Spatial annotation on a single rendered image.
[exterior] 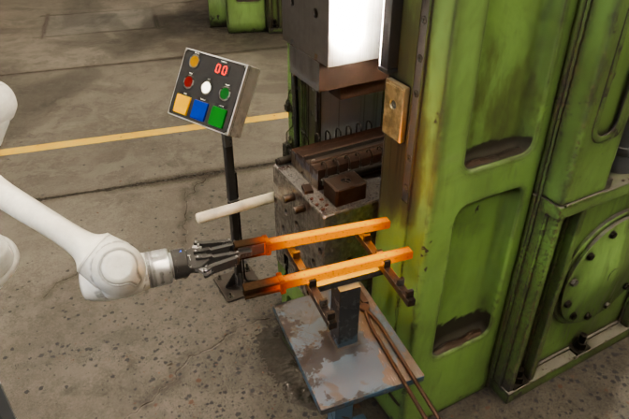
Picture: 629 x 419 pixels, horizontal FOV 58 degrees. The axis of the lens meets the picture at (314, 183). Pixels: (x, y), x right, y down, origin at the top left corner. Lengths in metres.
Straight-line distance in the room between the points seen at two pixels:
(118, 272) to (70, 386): 1.49
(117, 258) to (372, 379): 0.75
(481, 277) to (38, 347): 1.92
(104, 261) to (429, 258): 0.97
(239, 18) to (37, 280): 4.21
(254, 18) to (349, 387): 5.49
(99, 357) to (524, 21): 2.13
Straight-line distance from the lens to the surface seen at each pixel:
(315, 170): 1.88
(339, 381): 1.57
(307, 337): 1.66
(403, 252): 1.53
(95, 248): 1.26
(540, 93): 1.77
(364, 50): 1.71
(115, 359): 2.69
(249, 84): 2.20
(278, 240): 1.49
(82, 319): 2.92
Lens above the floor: 1.95
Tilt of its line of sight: 32 degrees down
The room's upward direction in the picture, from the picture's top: straight up
